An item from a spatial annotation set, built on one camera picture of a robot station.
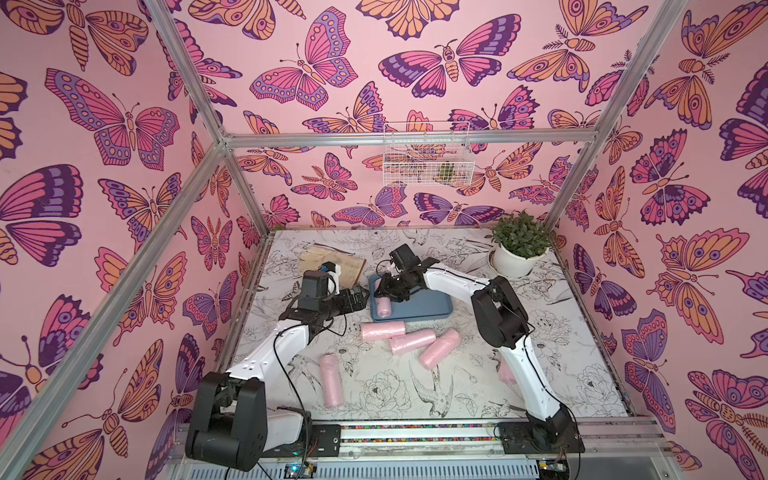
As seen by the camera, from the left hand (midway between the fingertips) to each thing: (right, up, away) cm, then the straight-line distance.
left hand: (360, 293), depth 88 cm
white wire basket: (+19, +44, +8) cm, 48 cm away
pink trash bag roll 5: (-7, -23, -6) cm, 25 cm away
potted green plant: (+49, +16, +5) cm, 52 cm away
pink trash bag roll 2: (+15, -14, 0) cm, 21 cm away
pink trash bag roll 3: (+23, -16, -2) cm, 28 cm away
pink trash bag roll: (+6, -11, +1) cm, 13 cm away
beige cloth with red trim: (-20, +11, +25) cm, 34 cm away
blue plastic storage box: (+20, -4, +7) cm, 21 cm away
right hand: (+2, -3, +10) cm, 10 cm away
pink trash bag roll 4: (+7, -5, +5) cm, 10 cm away
